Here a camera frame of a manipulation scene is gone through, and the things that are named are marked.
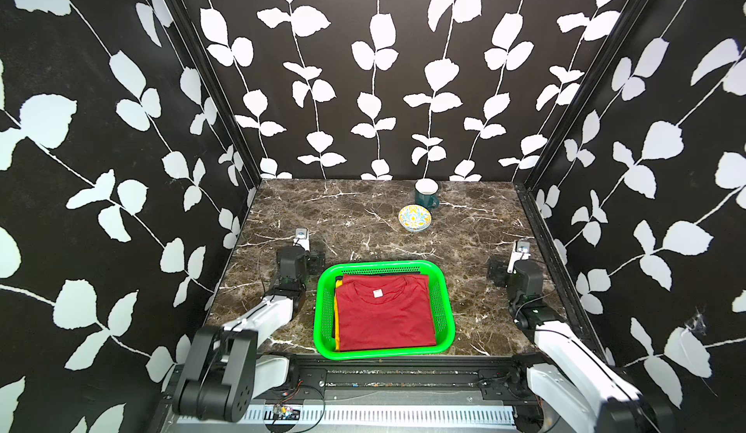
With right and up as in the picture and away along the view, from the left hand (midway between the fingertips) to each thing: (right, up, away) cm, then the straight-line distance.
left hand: (306, 242), depth 90 cm
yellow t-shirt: (+10, -12, -4) cm, 17 cm away
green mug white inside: (+40, +16, +15) cm, 46 cm away
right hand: (+62, -3, -4) cm, 62 cm away
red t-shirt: (+25, -19, -8) cm, 32 cm away
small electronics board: (0, -40, -19) cm, 45 cm away
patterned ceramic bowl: (+36, +7, +18) cm, 41 cm away
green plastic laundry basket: (+8, -18, -11) cm, 22 cm away
